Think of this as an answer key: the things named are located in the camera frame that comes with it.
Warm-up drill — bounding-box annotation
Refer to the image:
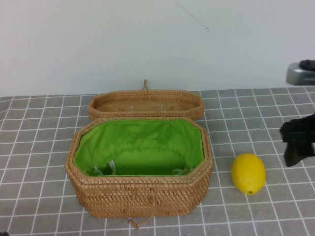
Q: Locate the green fabric basket liner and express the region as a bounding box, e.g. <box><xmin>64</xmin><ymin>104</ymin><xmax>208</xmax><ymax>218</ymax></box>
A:
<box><xmin>73</xmin><ymin>119</ymin><xmax>204</xmax><ymax>177</ymax></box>

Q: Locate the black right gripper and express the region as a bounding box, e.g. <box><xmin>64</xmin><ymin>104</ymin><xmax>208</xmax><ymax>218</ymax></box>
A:
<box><xmin>280</xmin><ymin>117</ymin><xmax>315</xmax><ymax>168</ymax></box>

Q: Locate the grey white checked tablecloth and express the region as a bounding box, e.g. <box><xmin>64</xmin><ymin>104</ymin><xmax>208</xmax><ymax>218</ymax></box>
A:
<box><xmin>0</xmin><ymin>86</ymin><xmax>315</xmax><ymax>236</ymax></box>

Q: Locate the tan cord with wooden toggle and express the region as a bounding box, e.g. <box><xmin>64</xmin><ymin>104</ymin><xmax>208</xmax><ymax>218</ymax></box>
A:
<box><xmin>127</xmin><ymin>190</ymin><xmax>155</xmax><ymax>226</ymax></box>

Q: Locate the woven rattan basket lid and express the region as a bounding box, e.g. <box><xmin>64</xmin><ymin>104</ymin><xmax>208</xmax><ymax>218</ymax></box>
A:
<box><xmin>88</xmin><ymin>79</ymin><xmax>204</xmax><ymax>121</ymax></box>

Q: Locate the woven rattan basket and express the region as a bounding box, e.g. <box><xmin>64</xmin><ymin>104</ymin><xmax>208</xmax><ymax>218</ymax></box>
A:
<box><xmin>65</xmin><ymin>117</ymin><xmax>214</xmax><ymax>219</ymax></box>

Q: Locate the white drawstring cord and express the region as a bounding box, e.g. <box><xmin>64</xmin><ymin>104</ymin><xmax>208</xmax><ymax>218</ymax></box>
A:
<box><xmin>92</xmin><ymin>159</ymin><xmax>117</xmax><ymax>177</ymax></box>
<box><xmin>171</xmin><ymin>166</ymin><xmax>193</xmax><ymax>176</ymax></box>

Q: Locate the yellow lemon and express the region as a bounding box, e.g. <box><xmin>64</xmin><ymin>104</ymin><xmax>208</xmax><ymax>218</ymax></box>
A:
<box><xmin>231</xmin><ymin>153</ymin><xmax>267</xmax><ymax>196</ymax></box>

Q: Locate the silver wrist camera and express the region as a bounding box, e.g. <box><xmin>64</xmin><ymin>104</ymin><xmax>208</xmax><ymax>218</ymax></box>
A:
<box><xmin>286</xmin><ymin>59</ymin><xmax>315</xmax><ymax>86</ymax></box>

